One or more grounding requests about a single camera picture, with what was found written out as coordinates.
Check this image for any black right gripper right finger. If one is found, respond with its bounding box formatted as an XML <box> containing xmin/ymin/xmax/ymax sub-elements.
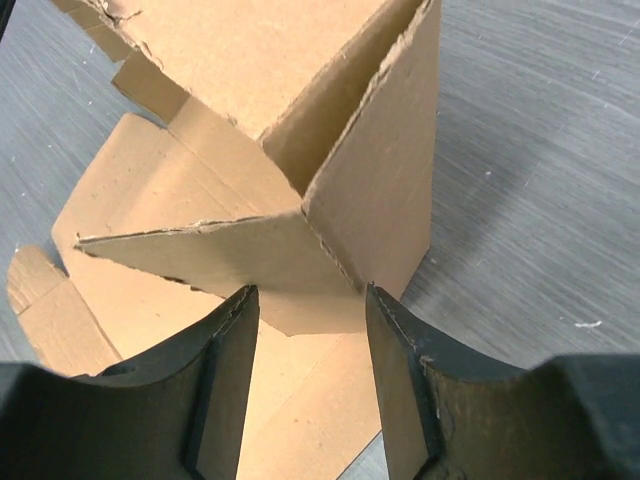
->
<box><xmin>366</xmin><ymin>285</ymin><xmax>639</xmax><ymax>479</ymax></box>

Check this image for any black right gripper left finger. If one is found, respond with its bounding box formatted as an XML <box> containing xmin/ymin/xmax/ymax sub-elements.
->
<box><xmin>1</xmin><ymin>286</ymin><xmax>259</xmax><ymax>479</ymax></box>

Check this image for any brown cardboard box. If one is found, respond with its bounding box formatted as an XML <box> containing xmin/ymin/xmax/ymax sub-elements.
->
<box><xmin>7</xmin><ymin>1</ymin><xmax>441</xmax><ymax>479</ymax></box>

